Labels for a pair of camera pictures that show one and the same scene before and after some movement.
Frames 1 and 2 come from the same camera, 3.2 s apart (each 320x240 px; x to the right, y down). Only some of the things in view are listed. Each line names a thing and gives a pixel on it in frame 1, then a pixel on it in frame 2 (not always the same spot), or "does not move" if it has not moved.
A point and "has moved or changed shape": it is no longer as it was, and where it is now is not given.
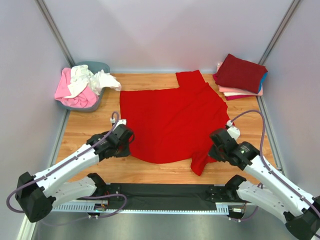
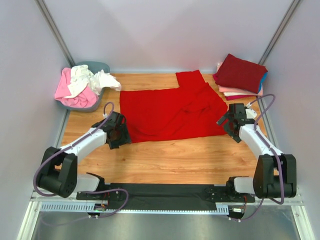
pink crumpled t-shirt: (87, 99) does not move
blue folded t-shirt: (263, 79) does not move
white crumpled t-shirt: (82, 77) does not move
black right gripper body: (216, 153) -> (231, 134)
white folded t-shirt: (227, 94) does not move
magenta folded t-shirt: (231, 97) does not move
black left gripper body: (123, 150) -> (122, 137)
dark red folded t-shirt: (238, 73) does not move
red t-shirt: (174, 125) has moved or changed shape
